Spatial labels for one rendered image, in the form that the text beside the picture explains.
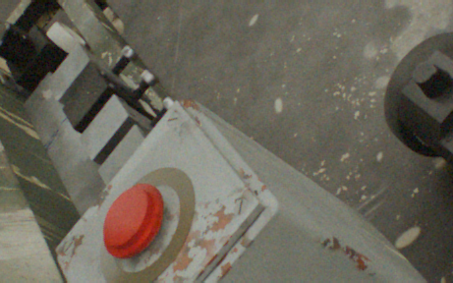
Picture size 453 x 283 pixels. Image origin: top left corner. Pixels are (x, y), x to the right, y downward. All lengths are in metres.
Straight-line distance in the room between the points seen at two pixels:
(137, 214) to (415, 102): 1.02
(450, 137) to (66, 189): 0.64
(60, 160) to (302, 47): 1.12
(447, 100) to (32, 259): 0.80
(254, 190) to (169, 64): 1.92
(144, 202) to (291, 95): 1.52
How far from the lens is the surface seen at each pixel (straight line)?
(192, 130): 0.52
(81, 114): 0.97
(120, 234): 0.50
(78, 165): 0.97
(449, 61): 1.48
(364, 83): 1.89
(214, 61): 2.25
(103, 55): 2.26
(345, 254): 0.49
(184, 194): 0.50
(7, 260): 0.79
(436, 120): 1.44
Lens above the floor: 1.22
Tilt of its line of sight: 36 degrees down
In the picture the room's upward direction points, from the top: 56 degrees counter-clockwise
